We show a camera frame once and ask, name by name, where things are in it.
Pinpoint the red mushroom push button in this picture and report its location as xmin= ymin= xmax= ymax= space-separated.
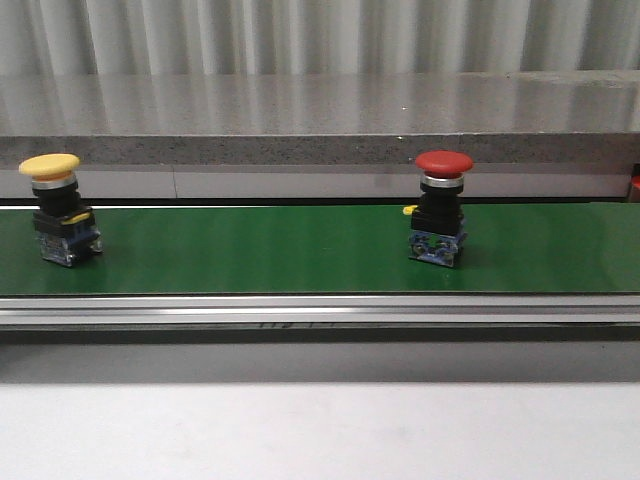
xmin=403 ymin=150 xmax=473 ymax=268

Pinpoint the yellow mushroom push button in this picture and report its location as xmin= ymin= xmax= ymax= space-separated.
xmin=19 ymin=153 xmax=103 ymax=267

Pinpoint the green conveyor belt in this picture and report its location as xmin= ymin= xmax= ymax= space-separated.
xmin=1 ymin=202 xmax=639 ymax=295

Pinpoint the grey speckled stone counter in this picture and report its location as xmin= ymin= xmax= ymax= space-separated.
xmin=1 ymin=71 xmax=639 ymax=202

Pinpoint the red plastic tray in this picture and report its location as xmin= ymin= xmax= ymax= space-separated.
xmin=627 ymin=164 xmax=640 ymax=203

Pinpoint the white pleated curtain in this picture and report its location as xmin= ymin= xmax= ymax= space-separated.
xmin=1 ymin=1 xmax=639 ymax=75

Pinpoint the aluminium conveyor frame rail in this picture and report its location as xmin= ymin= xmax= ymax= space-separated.
xmin=1 ymin=293 xmax=639 ymax=330

